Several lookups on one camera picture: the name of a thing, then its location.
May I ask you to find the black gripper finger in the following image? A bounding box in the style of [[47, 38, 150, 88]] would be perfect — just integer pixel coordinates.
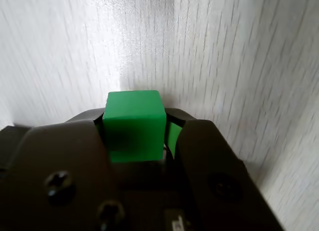
[[0, 107, 131, 231], [163, 107, 285, 231]]

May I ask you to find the green wooden cube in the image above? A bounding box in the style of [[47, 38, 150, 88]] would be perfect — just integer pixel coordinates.
[[102, 90, 167, 163]]

